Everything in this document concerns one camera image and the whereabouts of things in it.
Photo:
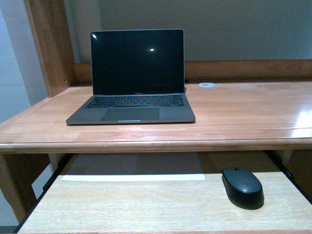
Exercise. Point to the black wireless mouse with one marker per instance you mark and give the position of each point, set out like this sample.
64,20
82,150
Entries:
243,188

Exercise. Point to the grey open laptop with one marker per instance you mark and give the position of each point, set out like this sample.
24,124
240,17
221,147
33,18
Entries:
138,77

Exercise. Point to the wooden desk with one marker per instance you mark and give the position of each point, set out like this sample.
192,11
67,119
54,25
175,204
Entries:
234,118

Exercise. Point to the wooden pull-out keyboard tray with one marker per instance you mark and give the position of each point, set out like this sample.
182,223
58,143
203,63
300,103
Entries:
165,192

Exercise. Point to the white cable grommet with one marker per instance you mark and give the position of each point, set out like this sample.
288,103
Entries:
206,84

